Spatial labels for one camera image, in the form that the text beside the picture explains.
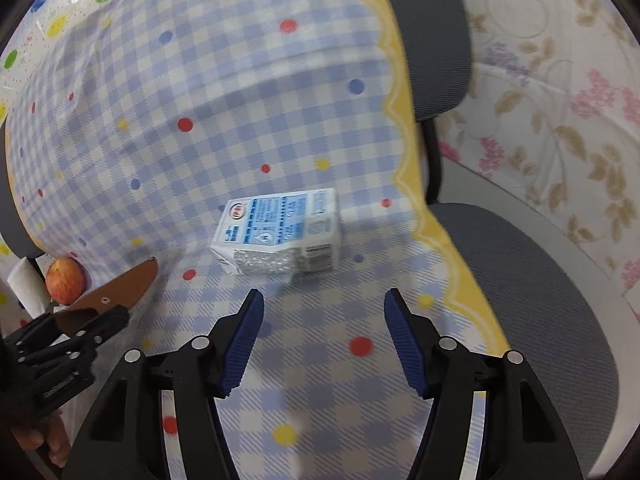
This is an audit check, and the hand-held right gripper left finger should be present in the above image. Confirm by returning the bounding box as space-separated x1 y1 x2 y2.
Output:
60 289 266 480

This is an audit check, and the person's left hand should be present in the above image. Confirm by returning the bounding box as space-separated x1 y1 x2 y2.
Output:
10 405 72 468

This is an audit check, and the brown leather sheath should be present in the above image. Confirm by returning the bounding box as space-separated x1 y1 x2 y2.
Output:
52 256 158 336

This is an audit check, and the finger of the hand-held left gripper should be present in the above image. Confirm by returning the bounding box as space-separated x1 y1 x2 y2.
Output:
12 311 66 348
20 305 132 368

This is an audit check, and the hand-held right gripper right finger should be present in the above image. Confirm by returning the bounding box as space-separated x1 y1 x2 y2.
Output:
383 287 583 480

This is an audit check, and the red apple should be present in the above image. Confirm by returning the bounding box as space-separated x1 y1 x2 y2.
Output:
45 257 92 305

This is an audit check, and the blue checkered dotted cloth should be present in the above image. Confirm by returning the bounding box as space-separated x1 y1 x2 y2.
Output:
5 0 511 480

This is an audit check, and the white blue milk carton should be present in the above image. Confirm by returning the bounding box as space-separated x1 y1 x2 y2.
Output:
210 187 343 276

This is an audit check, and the white cloth with coloured dots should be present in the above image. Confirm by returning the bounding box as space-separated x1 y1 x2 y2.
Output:
0 0 168 126

